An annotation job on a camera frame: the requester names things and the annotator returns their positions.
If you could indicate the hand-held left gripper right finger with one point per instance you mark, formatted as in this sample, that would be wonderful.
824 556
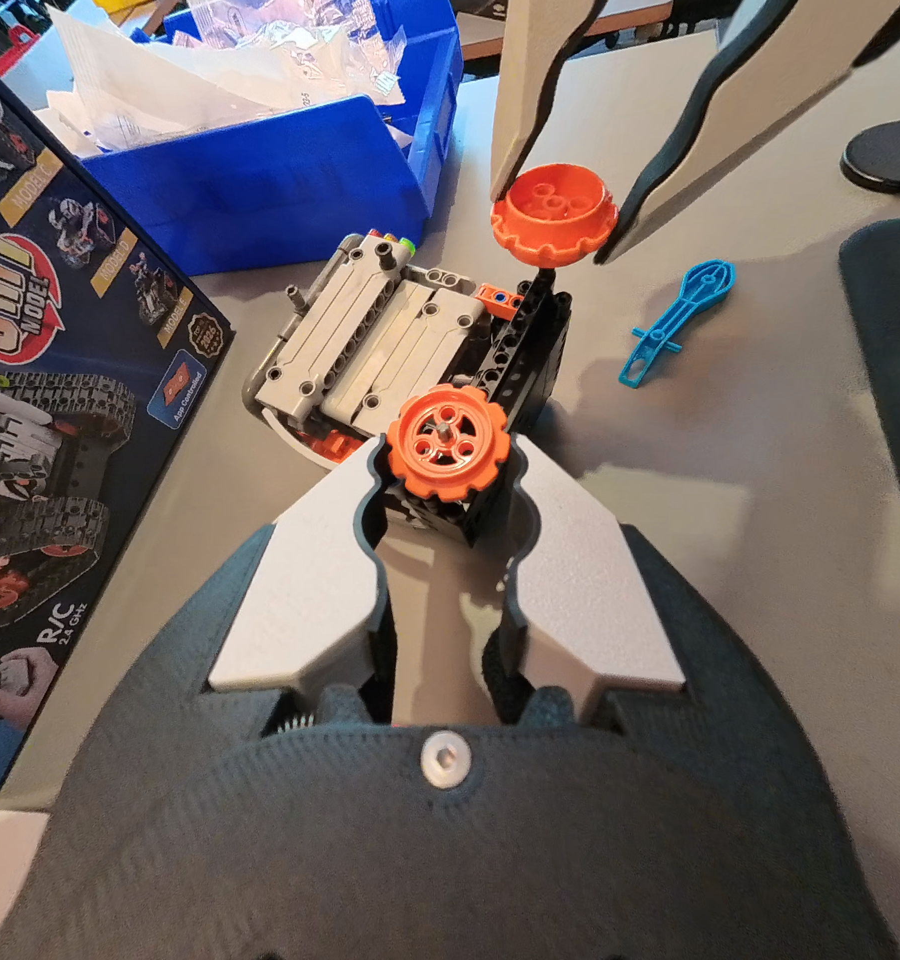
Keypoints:
600 600

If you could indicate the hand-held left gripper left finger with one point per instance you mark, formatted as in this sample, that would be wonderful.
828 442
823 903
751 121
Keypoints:
300 600

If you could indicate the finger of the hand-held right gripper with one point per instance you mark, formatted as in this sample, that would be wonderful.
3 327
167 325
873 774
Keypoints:
532 75
779 82

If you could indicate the orange sprocket wheel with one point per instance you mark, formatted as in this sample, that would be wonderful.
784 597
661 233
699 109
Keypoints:
412 465
555 232

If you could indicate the grey building-block robot model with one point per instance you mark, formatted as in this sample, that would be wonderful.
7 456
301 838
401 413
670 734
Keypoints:
360 337

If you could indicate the wooden background desk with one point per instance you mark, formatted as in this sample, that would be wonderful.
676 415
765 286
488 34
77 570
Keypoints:
480 30

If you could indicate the black round-base stand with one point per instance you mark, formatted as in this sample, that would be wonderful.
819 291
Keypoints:
888 157

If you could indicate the blue plastic separator tool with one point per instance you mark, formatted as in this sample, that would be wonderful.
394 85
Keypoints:
682 315

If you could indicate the blue plastic bin with bags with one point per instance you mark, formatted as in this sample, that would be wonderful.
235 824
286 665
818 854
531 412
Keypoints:
270 195

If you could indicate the dark blue robot kit box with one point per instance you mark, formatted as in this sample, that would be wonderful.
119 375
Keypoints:
67 412

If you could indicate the black dimpled chair seat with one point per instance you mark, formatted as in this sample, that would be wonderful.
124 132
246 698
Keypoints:
892 375

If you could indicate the clear plastic parts bags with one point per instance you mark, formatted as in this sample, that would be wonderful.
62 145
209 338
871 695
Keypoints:
195 75

